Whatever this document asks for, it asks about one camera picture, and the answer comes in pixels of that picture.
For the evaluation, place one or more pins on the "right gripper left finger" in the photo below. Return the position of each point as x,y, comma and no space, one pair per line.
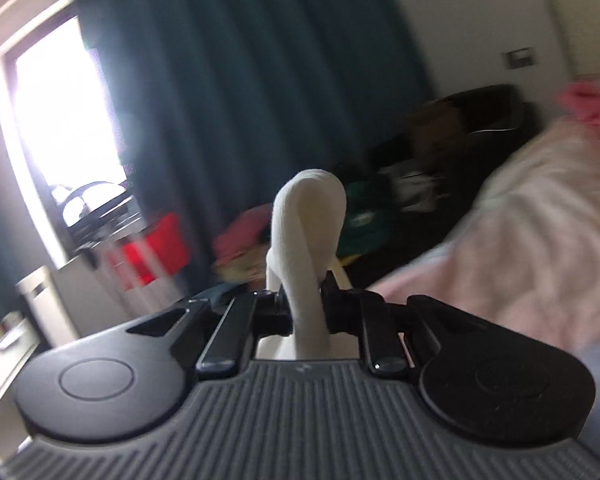
249,318

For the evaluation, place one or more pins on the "garment steamer stand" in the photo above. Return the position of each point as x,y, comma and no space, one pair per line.
106,227

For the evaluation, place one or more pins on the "pink clothes pile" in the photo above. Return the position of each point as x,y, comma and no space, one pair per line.
249,229

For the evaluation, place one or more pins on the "cream white zip jacket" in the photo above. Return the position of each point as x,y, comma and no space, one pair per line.
307,218

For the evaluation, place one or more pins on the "window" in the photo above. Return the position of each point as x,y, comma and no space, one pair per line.
60,130

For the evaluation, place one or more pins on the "pastel bed sheet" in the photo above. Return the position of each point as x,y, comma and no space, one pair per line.
527,254

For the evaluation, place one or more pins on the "red garment on stand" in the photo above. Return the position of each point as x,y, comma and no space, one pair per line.
166,243

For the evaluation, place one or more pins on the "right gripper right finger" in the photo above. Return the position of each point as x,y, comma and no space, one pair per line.
365,316

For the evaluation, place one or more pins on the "white dressing table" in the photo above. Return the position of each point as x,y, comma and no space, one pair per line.
16,348

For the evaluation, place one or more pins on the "dark teal right curtain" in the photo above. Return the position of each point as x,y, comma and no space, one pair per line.
221,102

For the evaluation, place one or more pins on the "black headboard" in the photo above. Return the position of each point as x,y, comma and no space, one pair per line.
472,131

